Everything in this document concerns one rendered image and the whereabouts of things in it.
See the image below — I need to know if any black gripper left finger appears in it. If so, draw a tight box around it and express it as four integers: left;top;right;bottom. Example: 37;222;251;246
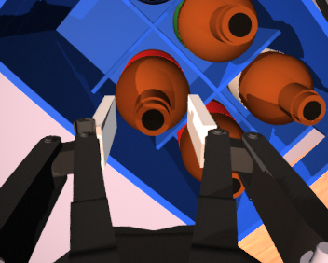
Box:
0;96;120;263

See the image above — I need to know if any dark blue crate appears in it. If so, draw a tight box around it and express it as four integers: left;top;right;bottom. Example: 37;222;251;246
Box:
0;0;328;225

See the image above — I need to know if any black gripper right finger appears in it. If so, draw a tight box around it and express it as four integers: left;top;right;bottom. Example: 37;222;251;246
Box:
187;94;328;263

